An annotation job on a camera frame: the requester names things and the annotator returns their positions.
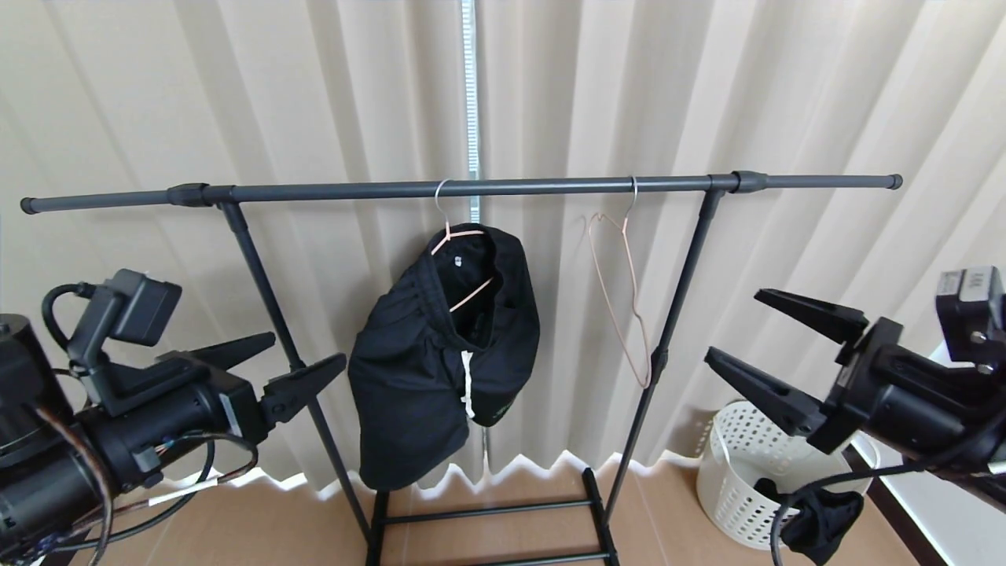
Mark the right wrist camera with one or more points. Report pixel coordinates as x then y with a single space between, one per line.
974 314

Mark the beige curtain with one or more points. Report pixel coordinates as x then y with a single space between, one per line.
236 94

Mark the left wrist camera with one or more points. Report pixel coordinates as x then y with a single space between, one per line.
145 306

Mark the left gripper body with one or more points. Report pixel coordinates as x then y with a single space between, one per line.
173 417

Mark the white laundry basket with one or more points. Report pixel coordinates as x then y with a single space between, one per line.
739 487

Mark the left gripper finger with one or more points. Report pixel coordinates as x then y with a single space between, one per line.
236 352
299 389

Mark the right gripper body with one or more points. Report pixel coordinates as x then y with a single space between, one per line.
904 401

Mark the black clothes rack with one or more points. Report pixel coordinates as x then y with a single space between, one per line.
314 191

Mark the black garment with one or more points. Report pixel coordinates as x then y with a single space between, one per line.
825 519

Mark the black shorts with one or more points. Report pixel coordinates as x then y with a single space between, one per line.
409 409

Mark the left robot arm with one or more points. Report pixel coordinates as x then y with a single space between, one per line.
23 393

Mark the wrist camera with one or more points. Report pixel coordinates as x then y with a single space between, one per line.
974 314
145 306

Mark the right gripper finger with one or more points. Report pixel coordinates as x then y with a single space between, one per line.
817 314
770 393

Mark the pink clothes hanger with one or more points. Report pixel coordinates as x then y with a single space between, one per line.
633 192
471 295

